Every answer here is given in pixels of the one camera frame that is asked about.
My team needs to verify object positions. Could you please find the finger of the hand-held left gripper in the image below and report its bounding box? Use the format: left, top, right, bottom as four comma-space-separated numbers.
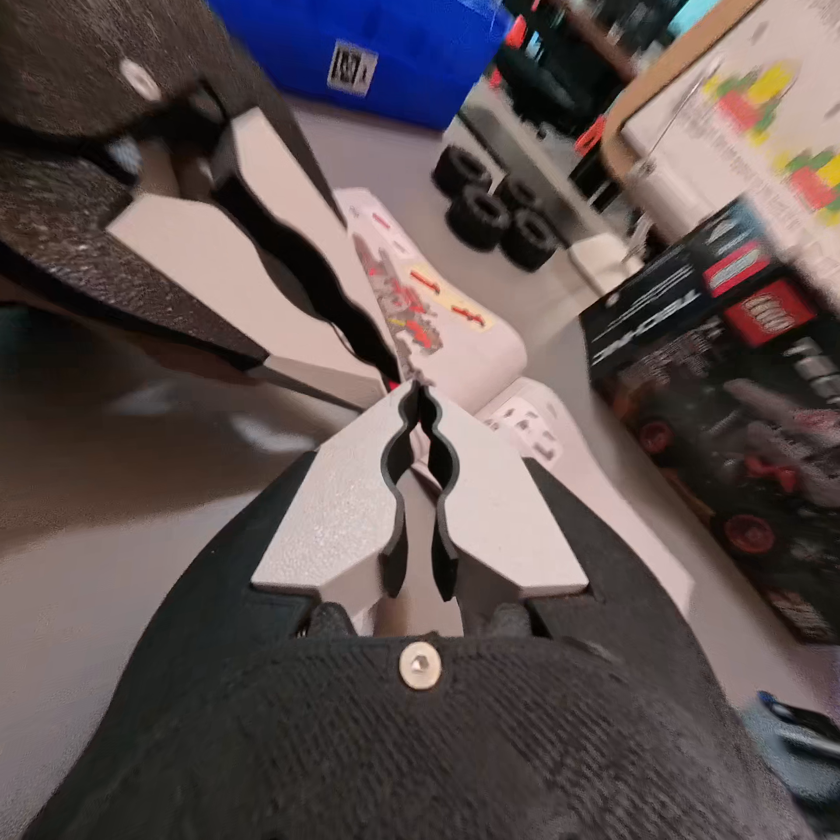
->
210, 108, 408, 382
105, 180, 398, 411

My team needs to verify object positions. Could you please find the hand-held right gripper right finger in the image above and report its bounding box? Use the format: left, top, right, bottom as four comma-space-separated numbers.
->
417, 386, 590, 637

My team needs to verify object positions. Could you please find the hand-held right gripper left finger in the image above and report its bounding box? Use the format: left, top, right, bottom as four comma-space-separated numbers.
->
249, 381, 421, 637

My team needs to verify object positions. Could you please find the grey desk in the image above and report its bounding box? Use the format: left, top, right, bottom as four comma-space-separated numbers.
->
0, 98, 840, 840

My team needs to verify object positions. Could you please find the open instruction booklet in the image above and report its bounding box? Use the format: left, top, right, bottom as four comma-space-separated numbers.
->
331, 187, 697, 611

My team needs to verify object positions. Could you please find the blue plastic bin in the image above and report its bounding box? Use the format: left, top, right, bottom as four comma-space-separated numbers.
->
206, 0, 514, 132

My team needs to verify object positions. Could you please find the black toy set box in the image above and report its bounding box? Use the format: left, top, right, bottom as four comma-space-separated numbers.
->
579, 196, 840, 645

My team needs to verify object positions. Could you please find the white plastic object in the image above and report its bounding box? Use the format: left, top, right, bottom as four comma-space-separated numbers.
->
571, 233, 644, 296

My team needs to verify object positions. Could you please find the blue and black object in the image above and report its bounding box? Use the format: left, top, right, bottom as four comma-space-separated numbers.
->
755, 689, 840, 762

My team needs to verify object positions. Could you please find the white poster with bricks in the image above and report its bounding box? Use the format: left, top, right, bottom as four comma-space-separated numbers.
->
600, 0, 840, 290

